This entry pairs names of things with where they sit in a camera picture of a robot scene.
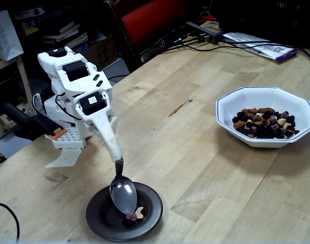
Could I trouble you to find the thin black cable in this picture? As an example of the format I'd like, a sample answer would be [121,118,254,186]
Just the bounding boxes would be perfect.
[0,202,20,242]

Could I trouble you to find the taped fixed gripper jaw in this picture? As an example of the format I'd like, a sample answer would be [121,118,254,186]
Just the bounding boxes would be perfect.
[89,114,124,163]

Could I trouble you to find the red orange wires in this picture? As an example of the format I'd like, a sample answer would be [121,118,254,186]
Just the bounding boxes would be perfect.
[198,0,218,22]

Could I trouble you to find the black clamp orange pad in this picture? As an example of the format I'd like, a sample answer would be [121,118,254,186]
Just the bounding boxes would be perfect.
[2,102,68,140]

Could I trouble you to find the dark brown plate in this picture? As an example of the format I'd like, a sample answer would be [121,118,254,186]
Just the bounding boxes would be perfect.
[86,181,163,241]

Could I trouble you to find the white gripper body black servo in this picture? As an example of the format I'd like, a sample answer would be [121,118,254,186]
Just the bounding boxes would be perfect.
[73,88,112,126]

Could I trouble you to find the red padded chair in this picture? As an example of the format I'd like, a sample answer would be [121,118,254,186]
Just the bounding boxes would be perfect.
[103,0,193,64]

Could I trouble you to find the yellow black box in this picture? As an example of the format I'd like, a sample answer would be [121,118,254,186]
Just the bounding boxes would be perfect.
[21,22,40,36]

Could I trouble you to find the white octagonal bowl blue rim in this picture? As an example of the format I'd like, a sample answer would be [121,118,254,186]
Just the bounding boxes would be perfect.
[215,86,310,148]

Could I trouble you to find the purple white plastic bag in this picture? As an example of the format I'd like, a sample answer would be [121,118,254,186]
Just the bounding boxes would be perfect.
[222,32,299,63]

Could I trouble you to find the brown cardboard box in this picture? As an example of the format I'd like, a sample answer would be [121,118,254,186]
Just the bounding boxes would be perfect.
[82,35,119,72]

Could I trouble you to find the stack of books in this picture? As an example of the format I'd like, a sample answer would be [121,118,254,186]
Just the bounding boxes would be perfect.
[41,21,89,50]

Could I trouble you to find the metal spoon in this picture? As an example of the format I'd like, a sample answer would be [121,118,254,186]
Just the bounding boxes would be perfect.
[109,158,138,214]

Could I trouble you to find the grey usb hub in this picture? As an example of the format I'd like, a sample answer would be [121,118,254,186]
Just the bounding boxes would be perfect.
[186,21,223,44]

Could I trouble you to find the white moving gripper jaw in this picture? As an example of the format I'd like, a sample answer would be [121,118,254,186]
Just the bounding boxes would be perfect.
[107,116,119,136]

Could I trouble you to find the white paper bag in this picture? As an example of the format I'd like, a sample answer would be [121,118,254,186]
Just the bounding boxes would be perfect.
[0,10,25,62]

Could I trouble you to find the masking tape piece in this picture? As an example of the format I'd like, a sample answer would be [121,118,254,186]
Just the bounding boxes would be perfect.
[44,147,82,169]

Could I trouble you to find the trail mix nuts and raisins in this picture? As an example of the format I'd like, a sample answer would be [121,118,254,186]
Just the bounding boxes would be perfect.
[232,108,300,139]

